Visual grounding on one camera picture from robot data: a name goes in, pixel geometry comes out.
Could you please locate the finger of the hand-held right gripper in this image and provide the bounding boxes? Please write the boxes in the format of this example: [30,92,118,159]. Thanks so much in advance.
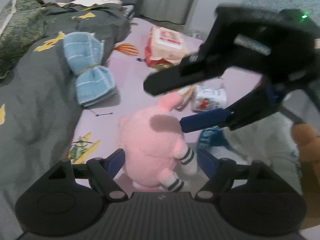
[143,9,261,97]
[179,84,293,134]

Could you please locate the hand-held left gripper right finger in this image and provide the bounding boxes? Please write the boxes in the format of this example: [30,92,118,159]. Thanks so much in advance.
[195,149,275,202]

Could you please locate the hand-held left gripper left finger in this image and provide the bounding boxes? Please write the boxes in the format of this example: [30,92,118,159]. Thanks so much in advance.
[47,149,128,202]

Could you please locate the pink plush toy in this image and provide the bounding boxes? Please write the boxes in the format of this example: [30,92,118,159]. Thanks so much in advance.
[117,92,198,193]

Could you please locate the blue towel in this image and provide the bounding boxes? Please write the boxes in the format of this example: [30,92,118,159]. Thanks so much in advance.
[62,32,117,107]

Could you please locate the cardboard box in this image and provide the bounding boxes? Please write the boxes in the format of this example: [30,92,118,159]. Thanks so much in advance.
[292,123,320,232]

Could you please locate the orange striped cloth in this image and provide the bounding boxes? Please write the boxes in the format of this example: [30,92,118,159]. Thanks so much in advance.
[174,85,196,111]

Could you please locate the white tissue pack red print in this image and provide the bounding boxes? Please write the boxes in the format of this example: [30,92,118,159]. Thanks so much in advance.
[192,84,228,112]

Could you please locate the pink printed bed sheet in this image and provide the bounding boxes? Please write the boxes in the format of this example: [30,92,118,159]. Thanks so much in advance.
[59,17,226,188]

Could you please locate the wet wipes pack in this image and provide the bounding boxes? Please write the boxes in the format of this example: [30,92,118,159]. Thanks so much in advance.
[145,26,193,65]

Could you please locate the white plastic bag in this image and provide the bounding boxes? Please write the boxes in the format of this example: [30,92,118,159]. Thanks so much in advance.
[197,106,303,197]

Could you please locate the grey curtain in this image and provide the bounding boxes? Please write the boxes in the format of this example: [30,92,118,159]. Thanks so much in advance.
[56,0,202,25]

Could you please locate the dark bedside stand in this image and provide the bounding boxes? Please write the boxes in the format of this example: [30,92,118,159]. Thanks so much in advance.
[98,0,143,20]

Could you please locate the grey duvet yellow print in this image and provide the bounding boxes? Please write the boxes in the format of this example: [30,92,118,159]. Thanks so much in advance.
[0,3,132,240]

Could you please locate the cream cloth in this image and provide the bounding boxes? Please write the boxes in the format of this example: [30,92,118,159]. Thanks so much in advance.
[67,0,123,6]

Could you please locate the green floral pillow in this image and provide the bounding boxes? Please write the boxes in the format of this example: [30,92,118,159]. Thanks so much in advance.
[0,0,48,78]

